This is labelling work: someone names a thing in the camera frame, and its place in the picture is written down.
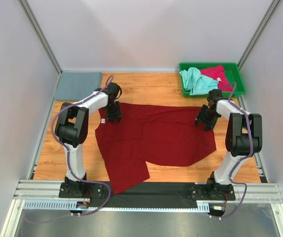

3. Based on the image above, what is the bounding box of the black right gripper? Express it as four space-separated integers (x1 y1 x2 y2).
194 105 219 131

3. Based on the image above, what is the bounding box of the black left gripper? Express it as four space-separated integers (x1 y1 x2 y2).
104 100 121 124

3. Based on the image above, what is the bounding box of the dark red t shirt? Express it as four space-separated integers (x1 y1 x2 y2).
95 103 216 195

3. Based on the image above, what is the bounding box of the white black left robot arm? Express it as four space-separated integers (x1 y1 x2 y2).
51 82 122 199

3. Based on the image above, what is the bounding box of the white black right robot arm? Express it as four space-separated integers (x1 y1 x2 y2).
195 89 262 200

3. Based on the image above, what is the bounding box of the teal t shirt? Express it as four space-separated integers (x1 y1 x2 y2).
179 67 218 96

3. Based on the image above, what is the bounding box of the folded grey blue t shirt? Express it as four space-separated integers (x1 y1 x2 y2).
54 71 102 101

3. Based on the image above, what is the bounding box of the pink t shirt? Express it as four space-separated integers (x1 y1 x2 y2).
200 65 233 92

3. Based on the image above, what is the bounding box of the green plastic tray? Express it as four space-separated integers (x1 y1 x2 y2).
179 62 246 97

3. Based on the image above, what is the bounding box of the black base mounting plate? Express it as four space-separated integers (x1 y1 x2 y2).
59 182 236 208

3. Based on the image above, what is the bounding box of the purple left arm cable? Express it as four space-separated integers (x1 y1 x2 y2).
23 75 114 224

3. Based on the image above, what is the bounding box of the slotted grey cable duct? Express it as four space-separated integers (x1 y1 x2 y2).
23 200 210 213

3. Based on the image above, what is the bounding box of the aluminium front frame rail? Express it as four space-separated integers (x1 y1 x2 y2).
14 180 283 204

